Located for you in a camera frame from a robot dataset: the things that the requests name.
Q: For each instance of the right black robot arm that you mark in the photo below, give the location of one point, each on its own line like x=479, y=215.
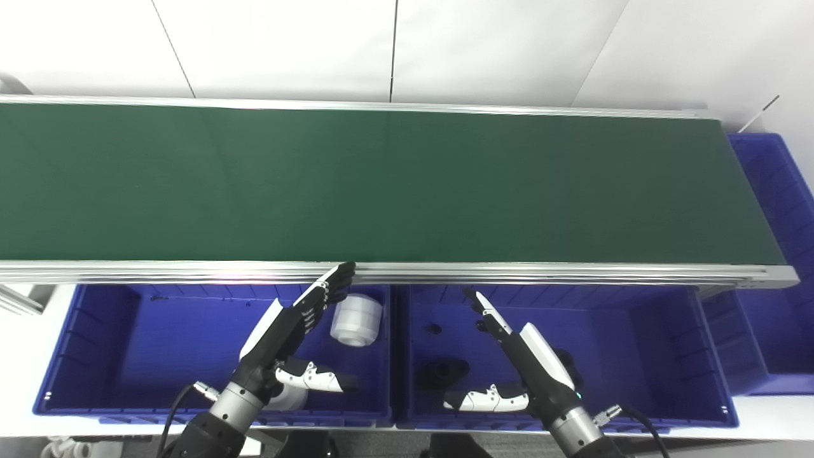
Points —
x=579, y=436

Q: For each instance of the small black part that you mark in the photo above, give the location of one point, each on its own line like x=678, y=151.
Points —
x=433, y=329

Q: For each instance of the black robot body part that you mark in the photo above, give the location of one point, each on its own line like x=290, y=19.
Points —
x=308, y=445

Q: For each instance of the white round plastic part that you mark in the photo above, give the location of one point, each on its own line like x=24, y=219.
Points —
x=357, y=321
x=291, y=397

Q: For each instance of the blue plastic bin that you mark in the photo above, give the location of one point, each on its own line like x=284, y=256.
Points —
x=782, y=331
x=636, y=356
x=159, y=356

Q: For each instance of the green conveyor belt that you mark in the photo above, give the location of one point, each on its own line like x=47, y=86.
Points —
x=509, y=273
x=413, y=184

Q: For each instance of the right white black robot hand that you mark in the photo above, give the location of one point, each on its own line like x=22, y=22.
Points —
x=540, y=362

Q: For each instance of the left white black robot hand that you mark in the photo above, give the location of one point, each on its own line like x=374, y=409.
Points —
x=270, y=343

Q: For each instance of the aluminium frame leg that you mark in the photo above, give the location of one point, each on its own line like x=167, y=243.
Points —
x=19, y=299

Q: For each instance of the black flanged part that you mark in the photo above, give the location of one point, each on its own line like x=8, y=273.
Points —
x=443, y=374

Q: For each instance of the thin white black rod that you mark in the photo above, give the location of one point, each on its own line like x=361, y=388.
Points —
x=760, y=114

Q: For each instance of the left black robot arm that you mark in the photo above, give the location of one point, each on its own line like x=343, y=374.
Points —
x=219, y=426

